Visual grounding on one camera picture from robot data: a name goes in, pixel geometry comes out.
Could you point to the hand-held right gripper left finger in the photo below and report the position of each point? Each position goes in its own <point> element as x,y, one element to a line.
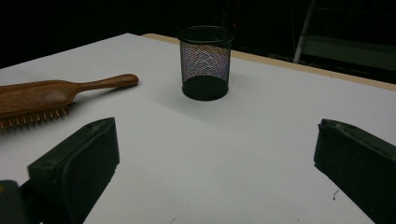
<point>81,168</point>

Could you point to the white-legged desk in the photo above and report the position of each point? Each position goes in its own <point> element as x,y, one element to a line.
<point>348,51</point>

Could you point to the white table mat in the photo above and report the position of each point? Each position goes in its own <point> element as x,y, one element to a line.
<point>218,149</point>

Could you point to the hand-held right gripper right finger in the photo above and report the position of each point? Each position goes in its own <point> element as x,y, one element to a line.
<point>358,165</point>

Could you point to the black mesh pen holder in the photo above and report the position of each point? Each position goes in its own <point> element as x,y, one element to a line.
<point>205,90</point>

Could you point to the wooden hairbrush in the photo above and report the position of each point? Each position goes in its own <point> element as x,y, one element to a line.
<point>34,96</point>

